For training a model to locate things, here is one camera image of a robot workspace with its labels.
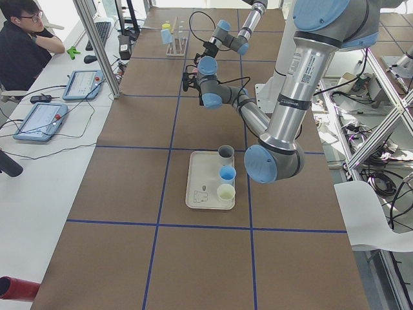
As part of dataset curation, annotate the far blue teach pendant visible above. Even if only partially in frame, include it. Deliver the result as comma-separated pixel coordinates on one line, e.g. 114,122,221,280
62,70,103,101

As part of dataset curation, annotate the light blue cup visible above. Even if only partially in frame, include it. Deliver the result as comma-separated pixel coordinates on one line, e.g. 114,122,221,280
161,28,173,45
219,165,236,185

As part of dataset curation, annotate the red water bottle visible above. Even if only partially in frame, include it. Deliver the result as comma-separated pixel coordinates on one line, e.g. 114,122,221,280
1,276,41,302

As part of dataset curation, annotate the green toy figure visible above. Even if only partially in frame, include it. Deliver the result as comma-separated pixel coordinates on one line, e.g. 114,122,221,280
66,46,80,60

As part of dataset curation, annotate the seated person black shirt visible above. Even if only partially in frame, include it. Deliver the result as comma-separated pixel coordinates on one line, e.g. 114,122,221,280
1,1,65,90

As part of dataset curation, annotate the near blue teach pendant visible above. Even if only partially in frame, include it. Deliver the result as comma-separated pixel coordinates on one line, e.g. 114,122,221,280
13,103,68,142

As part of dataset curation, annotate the grey plastic cup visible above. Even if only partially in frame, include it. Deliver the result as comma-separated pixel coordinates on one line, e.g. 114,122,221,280
217,145,235,167

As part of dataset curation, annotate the black power adapter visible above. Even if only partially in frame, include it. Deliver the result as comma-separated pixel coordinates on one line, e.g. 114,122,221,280
30,95,52,104

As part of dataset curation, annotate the aluminium frame post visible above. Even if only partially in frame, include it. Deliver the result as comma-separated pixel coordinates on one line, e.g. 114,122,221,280
73,0,121,99

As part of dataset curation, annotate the black computer mouse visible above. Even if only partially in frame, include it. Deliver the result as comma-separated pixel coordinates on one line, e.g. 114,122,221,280
83,55,97,64

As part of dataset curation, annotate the black keyboard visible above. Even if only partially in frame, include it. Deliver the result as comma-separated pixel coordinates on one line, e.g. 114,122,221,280
85,21,112,51

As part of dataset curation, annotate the black water bottle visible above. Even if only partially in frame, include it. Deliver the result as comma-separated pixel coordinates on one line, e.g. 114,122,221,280
0,150,23,177

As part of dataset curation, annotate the white serving tray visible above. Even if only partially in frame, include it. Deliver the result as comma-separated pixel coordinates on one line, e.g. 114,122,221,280
185,151,235,211

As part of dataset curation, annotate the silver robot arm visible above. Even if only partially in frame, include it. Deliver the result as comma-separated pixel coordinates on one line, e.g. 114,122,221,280
201,0,268,58
196,1,383,183

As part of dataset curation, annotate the white wire cup rack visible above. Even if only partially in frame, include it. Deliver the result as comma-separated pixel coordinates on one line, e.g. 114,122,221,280
164,16,188,57

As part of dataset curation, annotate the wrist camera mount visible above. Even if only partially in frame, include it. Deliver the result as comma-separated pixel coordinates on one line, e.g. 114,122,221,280
194,53,203,66
181,65,199,92

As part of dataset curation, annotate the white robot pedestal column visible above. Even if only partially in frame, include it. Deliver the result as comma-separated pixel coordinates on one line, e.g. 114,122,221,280
255,1,296,114

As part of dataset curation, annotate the cream plastic cup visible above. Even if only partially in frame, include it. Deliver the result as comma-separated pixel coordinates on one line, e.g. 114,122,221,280
217,183,236,202

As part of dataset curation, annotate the light blue cup rear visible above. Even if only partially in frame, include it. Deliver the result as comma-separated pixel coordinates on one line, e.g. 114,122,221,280
219,165,236,185

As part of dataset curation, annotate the light blue cup front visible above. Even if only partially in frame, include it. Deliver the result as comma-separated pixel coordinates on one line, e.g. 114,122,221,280
161,28,173,45

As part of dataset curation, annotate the blue teach pendant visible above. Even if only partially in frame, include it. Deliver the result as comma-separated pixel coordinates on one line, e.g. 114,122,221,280
62,70,103,101
13,103,68,142

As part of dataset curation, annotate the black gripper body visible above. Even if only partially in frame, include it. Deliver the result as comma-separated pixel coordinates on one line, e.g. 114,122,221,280
202,41,218,58

